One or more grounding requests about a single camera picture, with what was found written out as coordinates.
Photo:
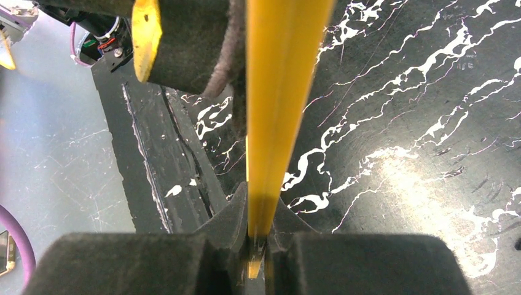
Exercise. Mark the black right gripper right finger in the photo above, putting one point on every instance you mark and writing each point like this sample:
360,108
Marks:
301,260

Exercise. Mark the yellow black eraser pad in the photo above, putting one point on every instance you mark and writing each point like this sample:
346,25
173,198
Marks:
197,47

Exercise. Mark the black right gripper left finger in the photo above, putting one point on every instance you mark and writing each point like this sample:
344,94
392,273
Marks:
202,262

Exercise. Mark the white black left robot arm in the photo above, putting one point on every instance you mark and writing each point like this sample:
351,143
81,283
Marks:
94,36

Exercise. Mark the yellow-framed whiteboard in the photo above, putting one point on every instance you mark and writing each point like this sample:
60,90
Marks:
282,42

